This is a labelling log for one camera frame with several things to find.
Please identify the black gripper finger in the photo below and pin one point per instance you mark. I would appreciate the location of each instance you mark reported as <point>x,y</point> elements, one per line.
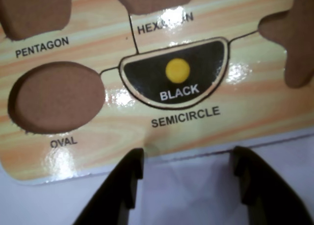
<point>269,198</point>
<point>112,193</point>

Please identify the black semicircle piece yellow pin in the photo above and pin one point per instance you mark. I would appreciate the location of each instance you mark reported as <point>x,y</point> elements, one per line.
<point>152,73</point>

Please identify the wooden shape puzzle board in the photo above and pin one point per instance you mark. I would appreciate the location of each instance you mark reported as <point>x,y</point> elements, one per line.
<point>196,132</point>

